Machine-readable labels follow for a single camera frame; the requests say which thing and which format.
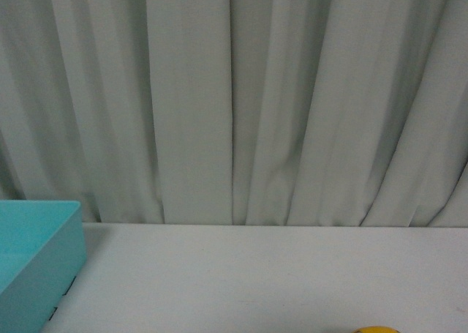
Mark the yellow beetle wind-up toy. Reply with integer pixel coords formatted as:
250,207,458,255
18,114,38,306
353,326,400,333

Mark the grey pleated curtain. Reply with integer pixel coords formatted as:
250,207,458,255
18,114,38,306
1,0,467,227

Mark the turquoise plastic storage box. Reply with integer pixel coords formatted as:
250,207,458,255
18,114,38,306
1,201,86,332

